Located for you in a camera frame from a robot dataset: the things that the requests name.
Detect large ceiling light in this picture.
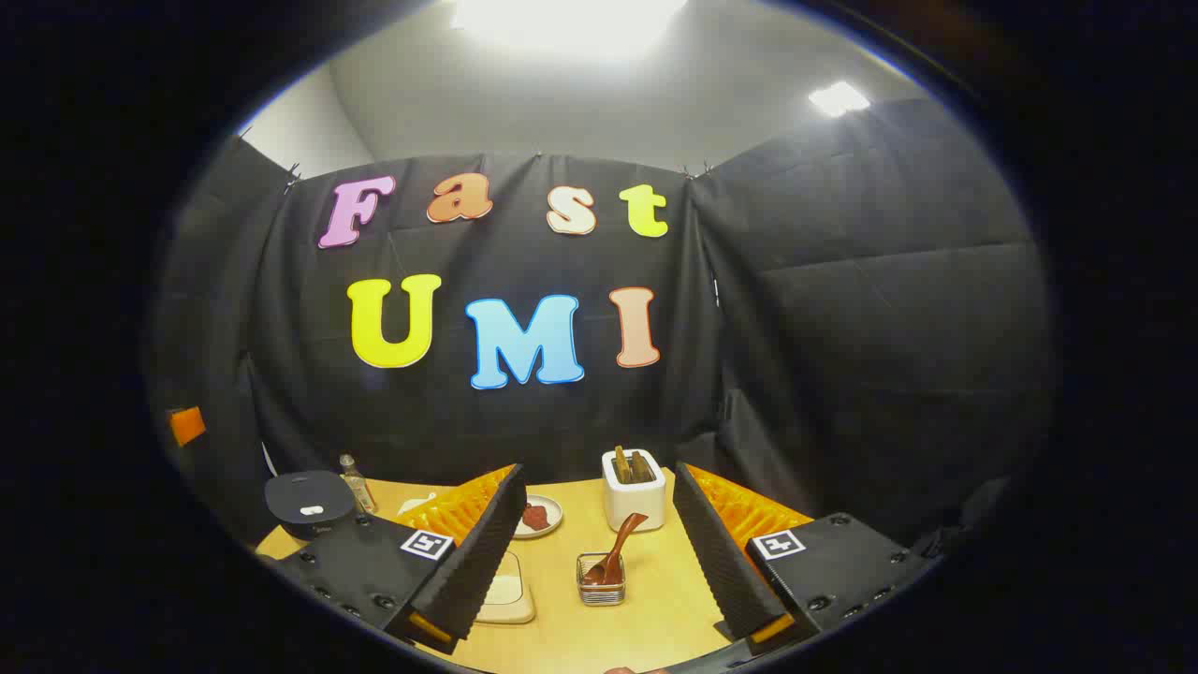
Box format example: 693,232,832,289
454,0,689,59

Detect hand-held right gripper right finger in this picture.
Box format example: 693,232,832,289
672,462,942,656

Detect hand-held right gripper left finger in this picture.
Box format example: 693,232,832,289
276,463,528,656

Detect white toaster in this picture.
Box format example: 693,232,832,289
602,447,667,533

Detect black backdrop cloth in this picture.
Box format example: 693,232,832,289
150,98,1059,563

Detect brown wooden spoon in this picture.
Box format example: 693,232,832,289
582,512,649,586

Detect clear glass bottle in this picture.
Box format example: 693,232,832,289
339,454,378,516

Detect grey rice cooker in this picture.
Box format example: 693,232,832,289
264,471,357,542

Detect small ceiling light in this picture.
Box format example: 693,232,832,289
810,81,871,118

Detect round white plate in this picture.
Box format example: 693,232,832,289
513,494,564,539

